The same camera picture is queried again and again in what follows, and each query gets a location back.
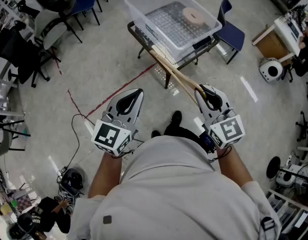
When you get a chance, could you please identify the wooden clothes hanger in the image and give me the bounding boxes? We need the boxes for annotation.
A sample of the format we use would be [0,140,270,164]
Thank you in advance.
[148,49,215,105]

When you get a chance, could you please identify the checkered board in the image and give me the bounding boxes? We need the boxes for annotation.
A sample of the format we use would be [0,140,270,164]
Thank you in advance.
[10,190,32,213]

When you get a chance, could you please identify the black metal low table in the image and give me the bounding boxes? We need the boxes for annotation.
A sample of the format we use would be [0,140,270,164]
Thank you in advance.
[127,20,221,90]

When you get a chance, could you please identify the person's left forearm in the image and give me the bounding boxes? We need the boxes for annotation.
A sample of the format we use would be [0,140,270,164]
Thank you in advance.
[87,150,125,199]

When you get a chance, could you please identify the person's legs in black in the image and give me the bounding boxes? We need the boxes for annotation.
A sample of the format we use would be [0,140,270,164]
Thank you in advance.
[150,110,207,147]

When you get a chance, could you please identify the clear plastic storage bin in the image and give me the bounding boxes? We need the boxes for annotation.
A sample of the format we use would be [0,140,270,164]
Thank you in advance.
[123,0,223,60]

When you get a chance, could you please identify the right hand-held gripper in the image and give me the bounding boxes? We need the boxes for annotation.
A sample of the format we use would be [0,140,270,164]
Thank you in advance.
[194,83,246,150]

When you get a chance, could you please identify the black round floor device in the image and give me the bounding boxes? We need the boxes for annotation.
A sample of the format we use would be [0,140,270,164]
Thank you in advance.
[59,167,86,196]

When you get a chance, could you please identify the white round carrier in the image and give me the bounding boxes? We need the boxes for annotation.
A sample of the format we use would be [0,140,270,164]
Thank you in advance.
[258,57,285,84]

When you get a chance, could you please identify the person's right forearm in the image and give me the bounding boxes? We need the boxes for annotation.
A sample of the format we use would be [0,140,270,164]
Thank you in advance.
[215,143,254,190]

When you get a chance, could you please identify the wooden cabinet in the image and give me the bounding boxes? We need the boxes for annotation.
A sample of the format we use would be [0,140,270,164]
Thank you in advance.
[251,23,295,67]

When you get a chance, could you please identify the grey chair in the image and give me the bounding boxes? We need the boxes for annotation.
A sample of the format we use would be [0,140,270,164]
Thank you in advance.
[33,8,84,63]

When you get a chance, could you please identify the black wheeled stand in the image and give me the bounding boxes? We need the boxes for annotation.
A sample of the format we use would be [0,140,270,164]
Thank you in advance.
[295,110,308,143]

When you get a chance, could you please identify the black round disc stand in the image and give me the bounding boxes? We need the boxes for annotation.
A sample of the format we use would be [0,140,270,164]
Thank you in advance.
[266,156,282,180]

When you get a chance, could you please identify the black floor cable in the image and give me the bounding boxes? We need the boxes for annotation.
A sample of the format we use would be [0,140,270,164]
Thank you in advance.
[60,113,95,175]

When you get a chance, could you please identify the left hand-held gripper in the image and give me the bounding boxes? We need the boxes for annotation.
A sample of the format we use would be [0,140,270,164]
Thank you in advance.
[90,88,145,157]

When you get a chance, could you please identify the black office chair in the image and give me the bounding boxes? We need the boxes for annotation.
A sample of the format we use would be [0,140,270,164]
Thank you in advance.
[0,20,51,89]

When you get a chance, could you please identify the white rounded device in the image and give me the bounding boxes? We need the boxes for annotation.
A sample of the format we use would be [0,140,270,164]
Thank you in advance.
[275,170,296,188]

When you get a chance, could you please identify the person's white shirt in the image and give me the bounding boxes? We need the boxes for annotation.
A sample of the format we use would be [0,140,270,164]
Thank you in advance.
[68,135,282,240]

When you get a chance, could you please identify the white desk with equipment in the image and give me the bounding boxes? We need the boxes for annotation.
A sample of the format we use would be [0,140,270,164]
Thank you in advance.
[273,16,305,56]

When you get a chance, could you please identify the grey strap buckle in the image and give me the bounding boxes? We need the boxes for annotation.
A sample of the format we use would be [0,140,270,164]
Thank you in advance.
[260,216,276,235]

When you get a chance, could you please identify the white shelf unit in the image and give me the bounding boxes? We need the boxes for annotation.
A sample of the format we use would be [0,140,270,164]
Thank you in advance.
[265,188,308,235]

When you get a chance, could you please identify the tan tape roll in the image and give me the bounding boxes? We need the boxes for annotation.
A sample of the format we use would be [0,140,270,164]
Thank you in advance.
[181,7,206,28]

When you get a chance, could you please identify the blue chair with dark back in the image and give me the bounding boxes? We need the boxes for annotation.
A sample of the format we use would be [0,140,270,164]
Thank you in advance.
[213,0,246,65]

